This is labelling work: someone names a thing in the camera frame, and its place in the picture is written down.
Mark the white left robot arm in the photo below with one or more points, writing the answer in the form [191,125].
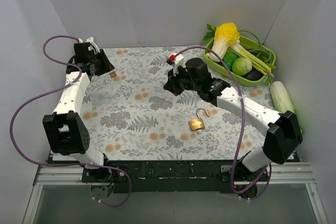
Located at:
[65,130]

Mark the green long beans toy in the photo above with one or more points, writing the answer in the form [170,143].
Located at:
[258,51]

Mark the dark green vegetable toy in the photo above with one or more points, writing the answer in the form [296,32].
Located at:
[229,59]

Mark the small brass padlock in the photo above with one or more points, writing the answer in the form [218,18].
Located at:
[113,74]

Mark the green napa cabbage toy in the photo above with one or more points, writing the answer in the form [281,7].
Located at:
[281,98]

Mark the large brass padlock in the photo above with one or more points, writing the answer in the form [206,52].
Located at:
[198,123]

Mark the green parsley leaf toy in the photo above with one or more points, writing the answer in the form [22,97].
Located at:
[210,33]

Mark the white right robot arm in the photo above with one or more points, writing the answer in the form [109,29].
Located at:
[281,130]

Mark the pale celery stalks toy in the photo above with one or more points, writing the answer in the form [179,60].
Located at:
[256,63]

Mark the aluminium frame rail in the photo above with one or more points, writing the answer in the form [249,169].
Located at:
[294,173]

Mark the round green cabbage toy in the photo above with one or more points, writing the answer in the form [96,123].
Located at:
[242,66]

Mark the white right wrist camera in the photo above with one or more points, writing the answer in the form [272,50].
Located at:
[175,60]

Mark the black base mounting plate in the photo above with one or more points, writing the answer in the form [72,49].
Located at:
[164,176]

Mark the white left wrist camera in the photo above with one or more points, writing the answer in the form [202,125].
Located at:
[92,45]

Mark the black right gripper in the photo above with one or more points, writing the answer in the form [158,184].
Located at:
[177,82]

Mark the purple eggplant toy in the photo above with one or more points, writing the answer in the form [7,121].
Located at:
[253,75]

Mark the green plastic basket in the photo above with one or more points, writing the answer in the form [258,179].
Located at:
[221,68]

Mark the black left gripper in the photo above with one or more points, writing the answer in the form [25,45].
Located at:
[99,61]

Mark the yellow napa cabbage toy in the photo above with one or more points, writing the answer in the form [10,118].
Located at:
[225,36]

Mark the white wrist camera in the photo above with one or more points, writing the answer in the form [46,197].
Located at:
[175,60]
[92,45]

